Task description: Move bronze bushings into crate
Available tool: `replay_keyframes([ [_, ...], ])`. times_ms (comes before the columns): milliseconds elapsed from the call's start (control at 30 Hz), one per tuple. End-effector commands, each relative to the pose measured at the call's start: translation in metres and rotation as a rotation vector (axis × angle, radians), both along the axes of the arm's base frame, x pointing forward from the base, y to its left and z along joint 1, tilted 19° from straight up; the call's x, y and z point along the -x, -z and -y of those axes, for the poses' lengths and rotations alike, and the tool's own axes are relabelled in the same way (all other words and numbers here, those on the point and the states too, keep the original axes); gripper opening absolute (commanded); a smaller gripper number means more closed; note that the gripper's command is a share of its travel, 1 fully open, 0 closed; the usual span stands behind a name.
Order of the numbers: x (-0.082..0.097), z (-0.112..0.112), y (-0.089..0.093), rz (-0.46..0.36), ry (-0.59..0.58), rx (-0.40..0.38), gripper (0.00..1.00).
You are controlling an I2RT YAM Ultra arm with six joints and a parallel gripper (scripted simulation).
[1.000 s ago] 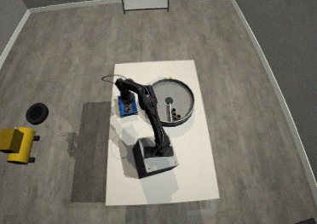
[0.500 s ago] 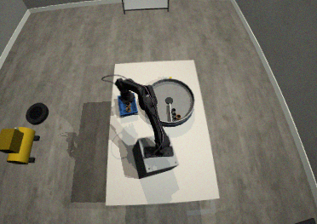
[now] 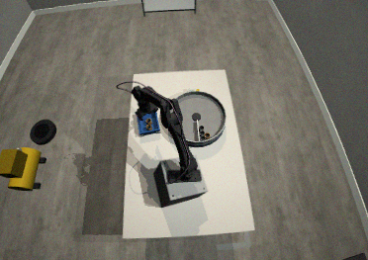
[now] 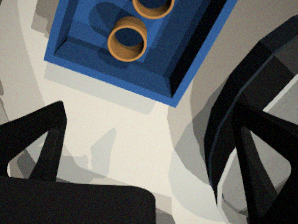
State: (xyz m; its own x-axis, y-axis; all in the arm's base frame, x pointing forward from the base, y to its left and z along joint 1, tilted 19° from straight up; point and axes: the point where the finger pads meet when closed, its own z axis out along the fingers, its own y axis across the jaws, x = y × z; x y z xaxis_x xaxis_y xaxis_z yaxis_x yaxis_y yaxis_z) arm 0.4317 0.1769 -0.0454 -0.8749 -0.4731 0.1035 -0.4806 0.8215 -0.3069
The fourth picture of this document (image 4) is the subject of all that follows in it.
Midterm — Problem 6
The bronze bushing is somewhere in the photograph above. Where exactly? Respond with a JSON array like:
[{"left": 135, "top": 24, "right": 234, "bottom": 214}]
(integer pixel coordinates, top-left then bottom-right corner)
[
  {"left": 107, "top": 16, "right": 147, "bottom": 62},
  {"left": 132, "top": 0, "right": 174, "bottom": 19}
]

